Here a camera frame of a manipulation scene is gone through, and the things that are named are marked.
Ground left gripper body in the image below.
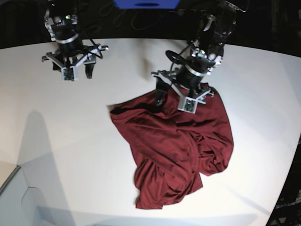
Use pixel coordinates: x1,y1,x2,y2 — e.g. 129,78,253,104
151,69,212,104

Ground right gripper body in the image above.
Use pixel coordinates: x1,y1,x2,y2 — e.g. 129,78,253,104
41,44,109,69

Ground dark red t-shirt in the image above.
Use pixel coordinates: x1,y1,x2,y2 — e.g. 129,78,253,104
110,90,234,210

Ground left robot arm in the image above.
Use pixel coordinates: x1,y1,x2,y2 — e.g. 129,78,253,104
151,0,250,113

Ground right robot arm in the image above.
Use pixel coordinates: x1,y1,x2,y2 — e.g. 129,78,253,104
41,0,109,81

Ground blue box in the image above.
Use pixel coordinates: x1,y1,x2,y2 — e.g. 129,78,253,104
113,0,180,9

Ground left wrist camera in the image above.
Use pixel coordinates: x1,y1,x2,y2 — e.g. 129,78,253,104
177,96,198,114

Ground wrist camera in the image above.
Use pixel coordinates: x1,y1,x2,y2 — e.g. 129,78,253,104
61,67,74,81
177,96,198,114

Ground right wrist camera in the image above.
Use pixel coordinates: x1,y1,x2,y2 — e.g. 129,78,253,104
61,67,74,81

